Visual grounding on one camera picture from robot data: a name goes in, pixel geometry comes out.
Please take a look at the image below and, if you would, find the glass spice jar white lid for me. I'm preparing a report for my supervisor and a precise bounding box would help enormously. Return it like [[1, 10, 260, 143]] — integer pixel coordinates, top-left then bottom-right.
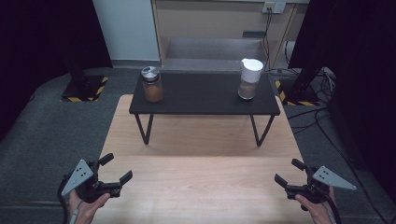
[[237, 58, 264, 101]]

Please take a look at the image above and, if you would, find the person's left hand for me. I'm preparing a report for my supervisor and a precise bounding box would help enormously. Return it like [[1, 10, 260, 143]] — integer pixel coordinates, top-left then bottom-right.
[[68, 189, 112, 224]]

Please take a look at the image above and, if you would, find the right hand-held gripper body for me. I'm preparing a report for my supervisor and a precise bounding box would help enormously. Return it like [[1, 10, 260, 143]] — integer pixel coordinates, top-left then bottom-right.
[[285, 165, 358, 204]]

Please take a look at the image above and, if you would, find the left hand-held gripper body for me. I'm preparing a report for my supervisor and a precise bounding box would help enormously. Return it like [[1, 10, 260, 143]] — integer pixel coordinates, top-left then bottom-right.
[[57, 159, 123, 203]]

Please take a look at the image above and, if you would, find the person's right hand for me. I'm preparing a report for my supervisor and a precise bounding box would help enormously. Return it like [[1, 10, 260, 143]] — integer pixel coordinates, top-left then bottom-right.
[[293, 186, 339, 224]]

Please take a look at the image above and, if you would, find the black power cable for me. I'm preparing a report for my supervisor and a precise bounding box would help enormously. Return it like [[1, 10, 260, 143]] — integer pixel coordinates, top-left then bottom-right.
[[262, 10, 275, 68], [283, 40, 291, 68]]

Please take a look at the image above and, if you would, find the bundle of floor cables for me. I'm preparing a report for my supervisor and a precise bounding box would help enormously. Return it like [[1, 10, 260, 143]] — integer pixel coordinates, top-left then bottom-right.
[[286, 68, 339, 132]]

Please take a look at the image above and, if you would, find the black stand with striped base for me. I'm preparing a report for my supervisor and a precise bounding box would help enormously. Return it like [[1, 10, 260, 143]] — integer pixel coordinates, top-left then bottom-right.
[[275, 64, 326, 106], [60, 46, 109, 103]]

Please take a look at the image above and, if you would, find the black curtain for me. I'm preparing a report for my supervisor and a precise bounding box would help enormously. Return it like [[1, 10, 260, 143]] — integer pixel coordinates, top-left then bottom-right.
[[288, 0, 396, 200], [0, 0, 113, 141]]

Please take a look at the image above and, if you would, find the white wall power outlet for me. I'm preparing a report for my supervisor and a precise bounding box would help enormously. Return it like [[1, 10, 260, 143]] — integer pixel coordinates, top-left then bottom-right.
[[262, 1, 286, 14]]

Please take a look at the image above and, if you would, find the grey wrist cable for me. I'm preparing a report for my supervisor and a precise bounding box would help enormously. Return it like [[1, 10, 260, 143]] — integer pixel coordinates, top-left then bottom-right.
[[68, 200, 84, 224]]

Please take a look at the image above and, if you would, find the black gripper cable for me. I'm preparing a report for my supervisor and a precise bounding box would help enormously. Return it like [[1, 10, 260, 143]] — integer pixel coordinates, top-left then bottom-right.
[[323, 192, 343, 224]]

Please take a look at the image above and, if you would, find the glass spice jar metal lid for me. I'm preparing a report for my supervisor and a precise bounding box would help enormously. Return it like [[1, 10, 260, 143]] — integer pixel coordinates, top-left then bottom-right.
[[140, 65, 164, 104]]

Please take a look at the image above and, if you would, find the black metal shelf rack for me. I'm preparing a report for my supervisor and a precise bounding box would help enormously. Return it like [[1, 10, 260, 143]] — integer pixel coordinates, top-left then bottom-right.
[[128, 70, 281, 147]]

